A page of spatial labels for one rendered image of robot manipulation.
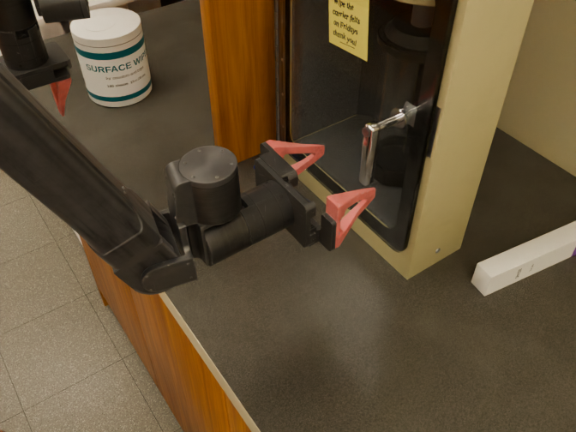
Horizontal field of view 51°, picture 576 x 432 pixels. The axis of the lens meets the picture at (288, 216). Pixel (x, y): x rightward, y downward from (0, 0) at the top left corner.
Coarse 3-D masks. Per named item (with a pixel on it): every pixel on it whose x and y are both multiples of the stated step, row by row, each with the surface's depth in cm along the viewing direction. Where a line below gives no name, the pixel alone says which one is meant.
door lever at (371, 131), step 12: (396, 108) 71; (384, 120) 70; (396, 120) 70; (372, 132) 69; (372, 144) 70; (372, 156) 71; (360, 168) 74; (372, 168) 73; (360, 180) 75; (372, 180) 74
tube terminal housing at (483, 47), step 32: (480, 0) 59; (512, 0) 62; (480, 32) 62; (512, 32) 65; (448, 64) 63; (480, 64) 65; (512, 64) 69; (448, 96) 65; (480, 96) 69; (448, 128) 69; (480, 128) 73; (288, 160) 103; (448, 160) 74; (480, 160) 78; (320, 192) 98; (448, 192) 78; (416, 224) 79; (448, 224) 84; (384, 256) 90; (416, 256) 84
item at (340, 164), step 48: (288, 0) 81; (384, 0) 65; (432, 0) 60; (288, 48) 86; (336, 48) 76; (384, 48) 69; (432, 48) 62; (288, 96) 92; (336, 96) 81; (384, 96) 72; (432, 96) 65; (336, 144) 86; (384, 144) 76; (336, 192) 91; (384, 192) 80; (384, 240) 85
